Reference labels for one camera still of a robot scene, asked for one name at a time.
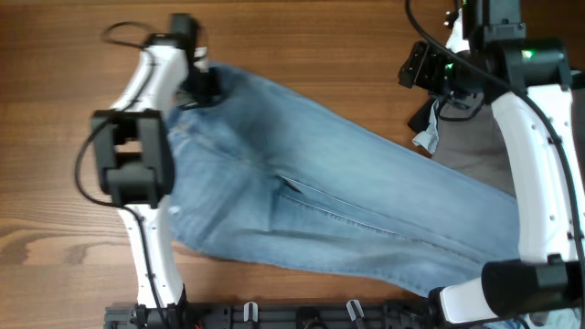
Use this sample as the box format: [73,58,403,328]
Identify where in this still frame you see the light blue denim jeans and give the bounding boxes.
[166,66,519,296]

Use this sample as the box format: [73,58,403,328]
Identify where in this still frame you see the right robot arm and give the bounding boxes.
[399,0,584,328]

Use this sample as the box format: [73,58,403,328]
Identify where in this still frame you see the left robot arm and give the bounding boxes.
[83,14,221,328]

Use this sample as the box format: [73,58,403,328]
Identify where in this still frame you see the light blue cloth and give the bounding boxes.
[412,105,439,154]

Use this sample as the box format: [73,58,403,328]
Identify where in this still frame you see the grey folded trousers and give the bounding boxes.
[429,49,585,197]

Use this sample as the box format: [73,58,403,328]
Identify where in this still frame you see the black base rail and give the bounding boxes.
[103,300,437,329]

